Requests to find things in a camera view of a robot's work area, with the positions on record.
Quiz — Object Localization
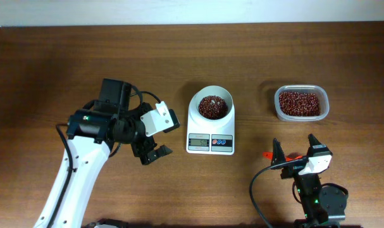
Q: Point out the red adzuki beans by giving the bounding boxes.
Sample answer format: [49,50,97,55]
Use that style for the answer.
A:
[278,92,321,117]

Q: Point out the red measuring scoop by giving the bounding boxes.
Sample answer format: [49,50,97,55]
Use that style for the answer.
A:
[263,152,303,162]

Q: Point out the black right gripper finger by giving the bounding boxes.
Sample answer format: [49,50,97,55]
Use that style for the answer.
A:
[271,138,286,169]
[307,134,321,157]

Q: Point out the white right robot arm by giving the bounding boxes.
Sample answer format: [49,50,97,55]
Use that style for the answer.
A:
[271,134,349,227]

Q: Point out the red beans in bowl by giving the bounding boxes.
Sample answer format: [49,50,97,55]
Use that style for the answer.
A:
[198,96,228,120]

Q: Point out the white digital kitchen scale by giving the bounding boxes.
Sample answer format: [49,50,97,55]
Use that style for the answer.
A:
[186,92,235,155]

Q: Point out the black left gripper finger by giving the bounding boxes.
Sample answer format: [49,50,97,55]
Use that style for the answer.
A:
[140,150,159,165]
[156,145,173,158]

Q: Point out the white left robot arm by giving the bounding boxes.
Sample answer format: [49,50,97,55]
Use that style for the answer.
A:
[35,100,180,227]

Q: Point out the clear plastic bean container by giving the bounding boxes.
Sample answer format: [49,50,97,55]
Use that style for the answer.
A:
[274,85,330,122]

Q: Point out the white round bowl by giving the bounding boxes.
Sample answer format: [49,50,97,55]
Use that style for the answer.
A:
[191,85,235,122]

